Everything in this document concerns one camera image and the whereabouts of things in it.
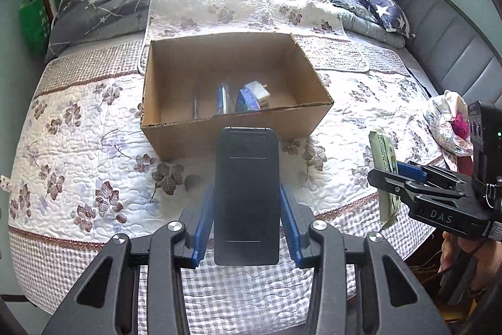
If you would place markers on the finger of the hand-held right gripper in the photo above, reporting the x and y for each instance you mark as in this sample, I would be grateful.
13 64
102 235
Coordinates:
392 184
411 170

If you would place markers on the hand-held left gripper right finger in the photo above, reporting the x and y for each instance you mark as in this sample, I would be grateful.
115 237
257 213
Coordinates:
292 225

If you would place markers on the brown cardboard box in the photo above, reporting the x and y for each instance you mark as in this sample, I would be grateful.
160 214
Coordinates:
176 140

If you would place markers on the navy star pillow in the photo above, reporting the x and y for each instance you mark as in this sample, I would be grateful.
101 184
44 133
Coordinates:
386 11

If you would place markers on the floral quilted mat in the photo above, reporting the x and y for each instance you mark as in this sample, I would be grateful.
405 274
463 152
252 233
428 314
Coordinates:
243 1

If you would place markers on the grey padded headboard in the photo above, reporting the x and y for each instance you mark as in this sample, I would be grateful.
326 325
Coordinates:
451 44

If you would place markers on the grey folded blanket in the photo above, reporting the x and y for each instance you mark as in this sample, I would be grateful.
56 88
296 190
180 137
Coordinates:
364 29

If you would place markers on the green bag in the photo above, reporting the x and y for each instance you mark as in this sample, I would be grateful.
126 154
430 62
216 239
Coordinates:
33 21

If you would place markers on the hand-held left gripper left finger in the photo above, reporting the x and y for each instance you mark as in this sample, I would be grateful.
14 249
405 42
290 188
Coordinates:
202 225

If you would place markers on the small white power socket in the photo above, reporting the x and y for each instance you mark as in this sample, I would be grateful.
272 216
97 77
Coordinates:
4 184

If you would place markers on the black case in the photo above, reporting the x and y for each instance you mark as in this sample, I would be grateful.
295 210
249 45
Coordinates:
247 193

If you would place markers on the white charger plug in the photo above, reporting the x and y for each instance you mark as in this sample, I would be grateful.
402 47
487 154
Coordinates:
259 91

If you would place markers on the white patterned cloth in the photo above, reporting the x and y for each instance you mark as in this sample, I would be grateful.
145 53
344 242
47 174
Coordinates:
443 123

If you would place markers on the white tube with blue cap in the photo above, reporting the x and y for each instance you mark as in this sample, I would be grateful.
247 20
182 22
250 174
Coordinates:
223 99

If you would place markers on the person's right hand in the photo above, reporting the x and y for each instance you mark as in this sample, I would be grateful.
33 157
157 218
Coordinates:
445 252

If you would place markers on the dark star-line pillow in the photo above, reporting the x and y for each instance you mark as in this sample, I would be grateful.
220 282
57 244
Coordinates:
98 13

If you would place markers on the small blue carton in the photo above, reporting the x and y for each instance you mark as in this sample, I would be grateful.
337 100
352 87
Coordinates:
247 101

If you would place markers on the green and white packet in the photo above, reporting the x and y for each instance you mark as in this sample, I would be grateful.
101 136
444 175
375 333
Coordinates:
382 150

